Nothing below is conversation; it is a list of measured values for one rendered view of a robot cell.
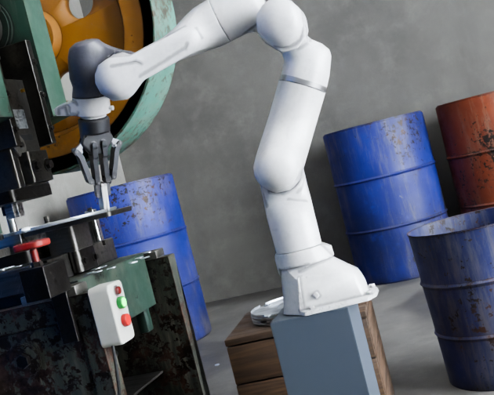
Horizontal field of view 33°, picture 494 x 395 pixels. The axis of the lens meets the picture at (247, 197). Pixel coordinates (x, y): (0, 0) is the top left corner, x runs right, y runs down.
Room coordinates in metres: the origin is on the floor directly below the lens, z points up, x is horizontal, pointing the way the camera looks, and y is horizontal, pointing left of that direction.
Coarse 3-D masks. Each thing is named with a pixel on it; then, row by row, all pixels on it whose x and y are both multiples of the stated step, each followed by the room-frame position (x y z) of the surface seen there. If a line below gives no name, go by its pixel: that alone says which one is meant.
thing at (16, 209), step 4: (12, 204) 2.14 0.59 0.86; (16, 204) 2.15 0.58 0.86; (20, 204) 2.17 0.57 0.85; (8, 208) 2.15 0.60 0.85; (12, 208) 2.14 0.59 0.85; (16, 208) 2.15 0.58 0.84; (20, 208) 2.16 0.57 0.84; (8, 212) 2.15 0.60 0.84; (12, 212) 2.14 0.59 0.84; (16, 212) 2.15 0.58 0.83; (20, 212) 2.16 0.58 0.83; (24, 212) 2.18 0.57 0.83; (8, 216) 2.15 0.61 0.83; (12, 216) 2.14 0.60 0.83; (16, 216) 2.15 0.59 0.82; (20, 216) 2.19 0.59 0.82
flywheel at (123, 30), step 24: (48, 0) 2.50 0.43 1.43; (96, 0) 2.46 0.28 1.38; (120, 0) 2.40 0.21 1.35; (144, 0) 2.43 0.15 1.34; (48, 24) 2.47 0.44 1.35; (72, 24) 2.48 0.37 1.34; (96, 24) 2.46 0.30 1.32; (120, 24) 2.44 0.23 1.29; (144, 24) 2.40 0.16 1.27; (120, 48) 2.45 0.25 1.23; (72, 120) 2.51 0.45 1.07; (120, 120) 2.47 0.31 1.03; (72, 144) 2.47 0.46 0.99
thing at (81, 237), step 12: (96, 216) 2.03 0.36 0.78; (108, 216) 2.02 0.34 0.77; (48, 228) 2.07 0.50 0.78; (60, 228) 2.06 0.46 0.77; (72, 228) 2.08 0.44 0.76; (84, 228) 2.13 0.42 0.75; (60, 240) 2.08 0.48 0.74; (72, 240) 2.07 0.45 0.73; (84, 240) 2.12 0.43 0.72; (60, 252) 2.08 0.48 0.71; (72, 252) 2.08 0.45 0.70; (84, 252) 2.10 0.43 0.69; (72, 264) 2.08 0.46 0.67; (84, 264) 2.08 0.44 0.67; (96, 264) 2.15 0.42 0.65
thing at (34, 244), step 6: (36, 240) 1.76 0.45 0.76; (42, 240) 1.77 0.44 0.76; (48, 240) 1.79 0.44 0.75; (18, 246) 1.76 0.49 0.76; (24, 246) 1.76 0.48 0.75; (30, 246) 1.76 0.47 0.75; (36, 246) 1.75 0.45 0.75; (30, 252) 1.78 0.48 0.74; (36, 252) 1.78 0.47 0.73; (36, 258) 1.78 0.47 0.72
